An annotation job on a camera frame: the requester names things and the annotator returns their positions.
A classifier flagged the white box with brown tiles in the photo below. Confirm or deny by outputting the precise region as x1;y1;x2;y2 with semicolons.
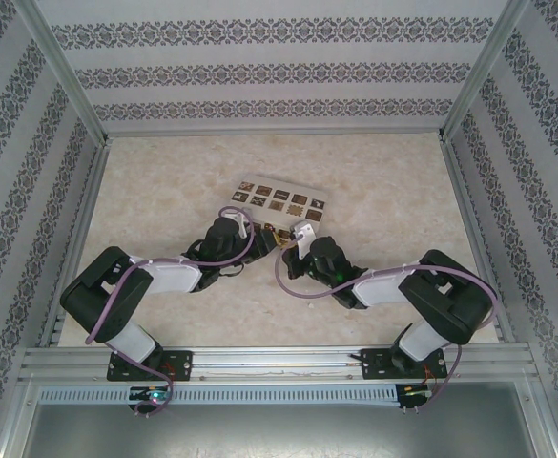
228;179;331;242

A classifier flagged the grey metal panel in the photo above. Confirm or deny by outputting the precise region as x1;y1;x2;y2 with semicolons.
20;403;554;458

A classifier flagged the aluminium rear table rail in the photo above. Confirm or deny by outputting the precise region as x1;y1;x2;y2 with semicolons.
104;127;446;140

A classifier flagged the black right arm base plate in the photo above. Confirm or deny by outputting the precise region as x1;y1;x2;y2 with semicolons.
358;347;450;382

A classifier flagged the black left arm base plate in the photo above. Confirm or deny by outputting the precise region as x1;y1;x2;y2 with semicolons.
106;349;195;383

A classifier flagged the grey slotted cable duct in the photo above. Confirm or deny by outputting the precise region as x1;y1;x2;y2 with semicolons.
37;385;399;407

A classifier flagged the aluminium side table rail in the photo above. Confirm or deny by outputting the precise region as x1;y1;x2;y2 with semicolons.
440;137;511;343
42;142;113;347

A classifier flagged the aluminium corner post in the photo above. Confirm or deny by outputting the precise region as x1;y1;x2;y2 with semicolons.
18;0;111;147
439;0;532;142

